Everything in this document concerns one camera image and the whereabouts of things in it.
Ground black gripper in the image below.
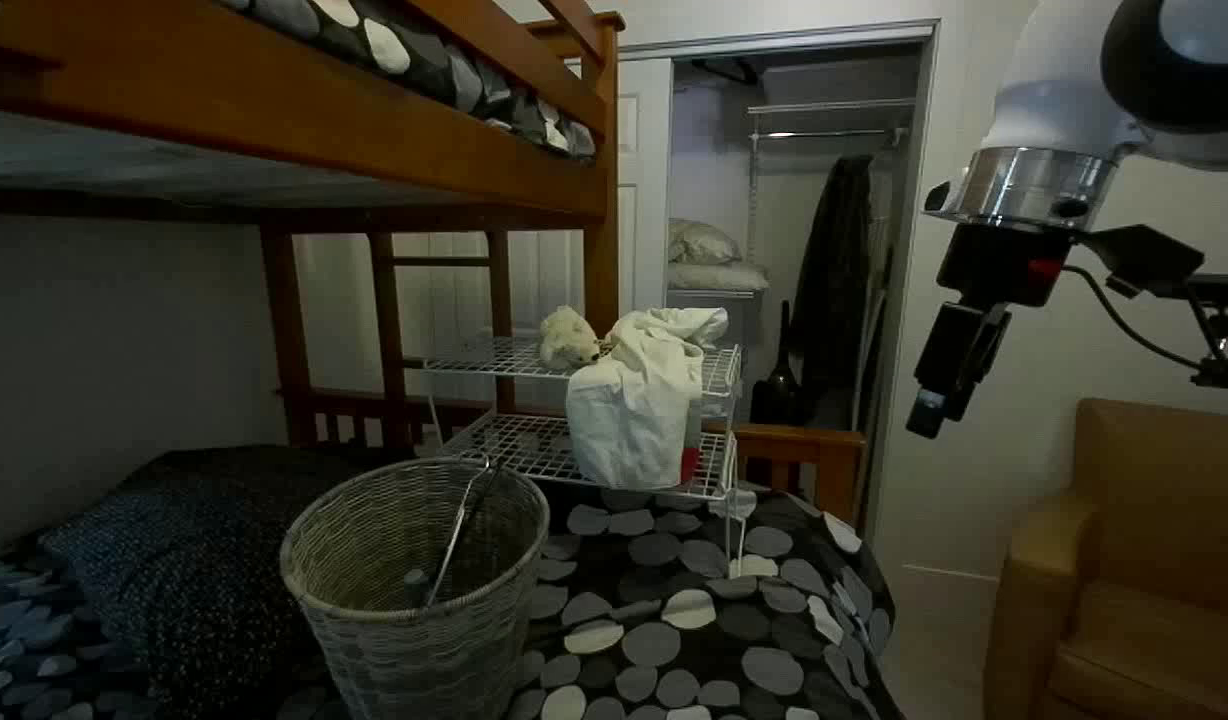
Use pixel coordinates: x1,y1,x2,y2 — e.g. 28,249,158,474
902,217,1073,439

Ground woven wicker basket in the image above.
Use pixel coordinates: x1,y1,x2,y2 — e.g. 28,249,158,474
277,457,550,720

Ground dark hanging jacket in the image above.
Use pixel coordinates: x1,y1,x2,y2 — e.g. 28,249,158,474
784,152,896,431

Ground folded white bedding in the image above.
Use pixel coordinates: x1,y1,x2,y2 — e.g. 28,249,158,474
664,257,771,301

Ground white closet shelf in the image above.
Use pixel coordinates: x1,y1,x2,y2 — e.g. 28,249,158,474
743,94,918,152

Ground white closet pillow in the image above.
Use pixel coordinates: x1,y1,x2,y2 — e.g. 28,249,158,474
664,217,749,268

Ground tan leather armchair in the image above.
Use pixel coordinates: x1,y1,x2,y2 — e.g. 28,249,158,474
980,396,1228,720

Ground white crumpled cloth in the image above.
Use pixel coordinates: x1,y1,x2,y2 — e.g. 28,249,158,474
560,305,733,495

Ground white closet door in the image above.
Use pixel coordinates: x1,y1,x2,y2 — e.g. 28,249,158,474
614,55,675,316

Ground black dotted bedspread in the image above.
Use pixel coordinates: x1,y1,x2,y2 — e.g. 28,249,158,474
0,475,909,720

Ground beige stuffed toy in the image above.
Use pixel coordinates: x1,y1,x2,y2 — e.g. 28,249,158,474
534,305,604,373

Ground dotted upper bunk mattress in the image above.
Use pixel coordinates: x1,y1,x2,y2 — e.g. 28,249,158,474
216,0,604,163

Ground dark speckled blanket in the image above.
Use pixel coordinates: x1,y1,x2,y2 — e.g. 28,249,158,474
34,439,377,717

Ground thin black cable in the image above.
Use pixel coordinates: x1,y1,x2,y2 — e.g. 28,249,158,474
1058,261,1209,376

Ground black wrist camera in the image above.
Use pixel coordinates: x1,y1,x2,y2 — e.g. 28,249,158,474
1085,220,1209,301

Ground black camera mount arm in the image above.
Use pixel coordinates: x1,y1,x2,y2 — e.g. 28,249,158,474
1180,271,1228,396

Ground white wire shelf rack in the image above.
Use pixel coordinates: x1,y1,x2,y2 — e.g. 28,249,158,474
415,332,756,556

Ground wooden bunk bed frame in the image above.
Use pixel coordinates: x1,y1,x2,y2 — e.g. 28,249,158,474
0,0,873,528

